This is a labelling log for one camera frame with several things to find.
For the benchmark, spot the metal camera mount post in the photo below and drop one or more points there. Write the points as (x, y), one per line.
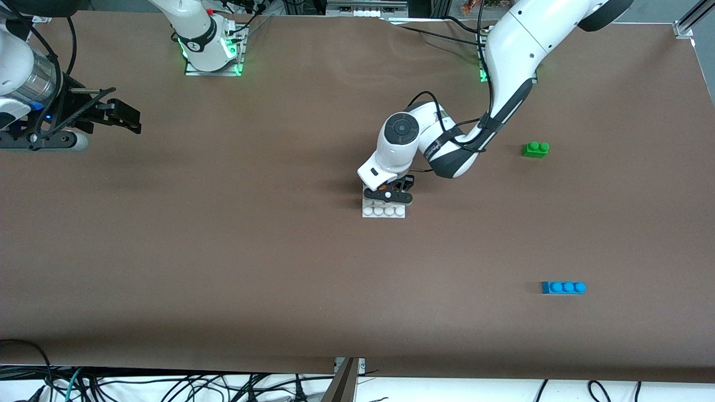
(346, 379)

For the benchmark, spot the blue three-stud block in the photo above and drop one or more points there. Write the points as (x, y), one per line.
(563, 288)

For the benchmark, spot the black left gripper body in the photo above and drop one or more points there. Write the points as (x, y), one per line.
(406, 182)

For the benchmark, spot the silver table corner bracket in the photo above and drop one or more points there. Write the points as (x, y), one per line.
(682, 28)
(42, 18)

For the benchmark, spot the brown table cover sheet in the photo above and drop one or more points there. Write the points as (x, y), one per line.
(335, 279)

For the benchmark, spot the orange red background object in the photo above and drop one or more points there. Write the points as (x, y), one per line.
(475, 5)

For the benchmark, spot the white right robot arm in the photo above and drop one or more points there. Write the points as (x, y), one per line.
(195, 28)

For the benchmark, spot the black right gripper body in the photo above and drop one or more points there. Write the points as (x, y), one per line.
(71, 103)

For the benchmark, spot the white power strip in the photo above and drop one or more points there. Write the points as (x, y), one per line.
(363, 10)

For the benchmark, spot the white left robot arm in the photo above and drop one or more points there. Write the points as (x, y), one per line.
(519, 44)

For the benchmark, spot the green two-stud block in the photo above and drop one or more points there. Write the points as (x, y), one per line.
(535, 151)

